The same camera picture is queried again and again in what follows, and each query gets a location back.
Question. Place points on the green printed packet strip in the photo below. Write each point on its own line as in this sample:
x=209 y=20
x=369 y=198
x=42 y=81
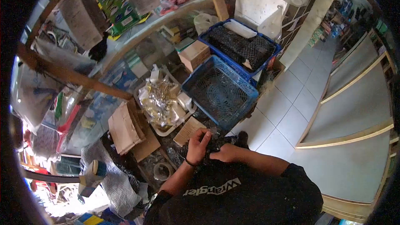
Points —
x=115 y=3

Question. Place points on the person's right fingers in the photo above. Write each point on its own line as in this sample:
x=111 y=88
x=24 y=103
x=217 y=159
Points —
x=215 y=155

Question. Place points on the glass display counter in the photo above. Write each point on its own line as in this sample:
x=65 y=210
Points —
x=147 y=45

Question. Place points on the black mesh netting piece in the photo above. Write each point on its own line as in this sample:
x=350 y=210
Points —
x=218 y=145

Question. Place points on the person's left thumb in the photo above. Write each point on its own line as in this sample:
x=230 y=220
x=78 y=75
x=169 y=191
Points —
x=205 y=141

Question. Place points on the white flat tray lid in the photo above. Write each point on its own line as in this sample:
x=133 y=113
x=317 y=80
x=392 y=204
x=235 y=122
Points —
x=240 y=28

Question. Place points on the brown ribbed cardboard piece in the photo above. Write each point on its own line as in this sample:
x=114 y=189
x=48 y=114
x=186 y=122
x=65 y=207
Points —
x=189 y=130

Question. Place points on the white tray of shiny packets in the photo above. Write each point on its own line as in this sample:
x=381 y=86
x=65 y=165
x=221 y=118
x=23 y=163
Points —
x=162 y=104

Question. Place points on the person's body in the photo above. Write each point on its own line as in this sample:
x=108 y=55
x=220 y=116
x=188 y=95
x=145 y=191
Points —
x=250 y=200

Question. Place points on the clear tape roll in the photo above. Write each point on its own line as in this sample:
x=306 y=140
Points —
x=162 y=171

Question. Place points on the white pillar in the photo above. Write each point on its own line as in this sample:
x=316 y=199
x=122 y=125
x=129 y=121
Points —
x=311 y=22

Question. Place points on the large clear bag of goods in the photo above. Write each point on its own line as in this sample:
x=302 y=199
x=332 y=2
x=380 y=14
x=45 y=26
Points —
x=36 y=92

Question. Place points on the blue basket of black netting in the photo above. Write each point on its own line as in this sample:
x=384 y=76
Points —
x=240 y=47

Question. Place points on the silver bubble wrap sheet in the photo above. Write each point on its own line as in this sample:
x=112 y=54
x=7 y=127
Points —
x=114 y=179

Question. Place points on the white plastic bag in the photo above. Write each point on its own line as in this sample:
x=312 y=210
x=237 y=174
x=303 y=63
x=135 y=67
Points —
x=204 y=22

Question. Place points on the full shop shelf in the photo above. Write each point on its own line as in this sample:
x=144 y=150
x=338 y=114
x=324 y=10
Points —
x=342 y=12

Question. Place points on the long white counter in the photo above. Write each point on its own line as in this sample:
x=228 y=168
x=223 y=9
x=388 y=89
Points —
x=353 y=125

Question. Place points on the beige and blue roll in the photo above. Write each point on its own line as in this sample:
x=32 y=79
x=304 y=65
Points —
x=92 y=176

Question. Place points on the black wrist band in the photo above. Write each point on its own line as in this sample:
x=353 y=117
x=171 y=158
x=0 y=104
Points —
x=189 y=162

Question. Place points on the person's left hand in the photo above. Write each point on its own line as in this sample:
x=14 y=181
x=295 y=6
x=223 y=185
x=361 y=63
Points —
x=196 y=148

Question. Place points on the person's right hand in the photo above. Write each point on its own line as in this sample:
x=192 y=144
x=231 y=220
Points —
x=229 y=153

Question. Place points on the small white box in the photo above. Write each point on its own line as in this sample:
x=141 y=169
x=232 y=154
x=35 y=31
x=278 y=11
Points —
x=184 y=100

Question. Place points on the wooden beam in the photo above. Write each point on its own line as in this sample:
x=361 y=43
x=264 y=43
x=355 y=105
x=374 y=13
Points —
x=70 y=75

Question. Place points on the person's left fingers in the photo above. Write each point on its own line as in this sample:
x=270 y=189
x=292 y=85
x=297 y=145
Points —
x=202 y=130

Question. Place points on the empty blue plastic basket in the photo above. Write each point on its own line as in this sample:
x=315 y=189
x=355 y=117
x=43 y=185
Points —
x=220 y=92

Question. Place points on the brown cardboard box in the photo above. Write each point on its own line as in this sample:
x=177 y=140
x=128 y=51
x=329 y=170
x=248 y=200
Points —
x=194 y=55

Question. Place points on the small clear plastic bag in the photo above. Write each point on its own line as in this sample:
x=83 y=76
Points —
x=271 y=24

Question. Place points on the stack of cardboard sheets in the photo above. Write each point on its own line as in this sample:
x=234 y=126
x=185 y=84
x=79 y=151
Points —
x=125 y=128

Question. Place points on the white plastic bottle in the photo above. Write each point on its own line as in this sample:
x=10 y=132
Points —
x=154 y=73

